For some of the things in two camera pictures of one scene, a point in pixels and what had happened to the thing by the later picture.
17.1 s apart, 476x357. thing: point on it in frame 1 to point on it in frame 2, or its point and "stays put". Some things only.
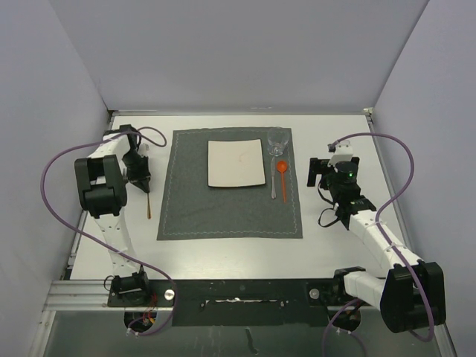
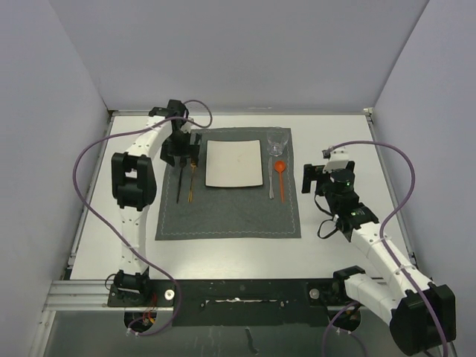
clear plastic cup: x=277 y=137 stays put
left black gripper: x=140 y=180 to x=168 y=152
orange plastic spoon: x=282 y=166 stays put
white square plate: x=235 y=163 stays put
